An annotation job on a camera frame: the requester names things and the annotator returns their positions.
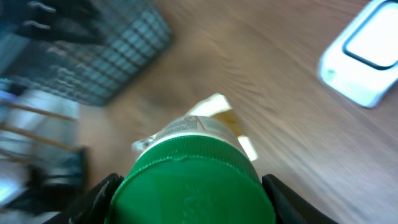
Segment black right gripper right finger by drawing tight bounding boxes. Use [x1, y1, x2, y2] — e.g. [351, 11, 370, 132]
[262, 174, 337, 224]

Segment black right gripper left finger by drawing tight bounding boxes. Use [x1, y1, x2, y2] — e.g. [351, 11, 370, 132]
[44, 173, 124, 224]

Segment green lid jar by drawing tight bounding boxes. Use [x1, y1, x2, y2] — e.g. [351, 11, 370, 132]
[105, 116, 276, 224]

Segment white barcode scanner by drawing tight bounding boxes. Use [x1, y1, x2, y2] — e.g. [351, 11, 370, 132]
[318, 0, 397, 108]

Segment grey plastic mesh basket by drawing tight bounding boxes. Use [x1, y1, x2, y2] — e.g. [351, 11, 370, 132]
[1, 0, 172, 106]

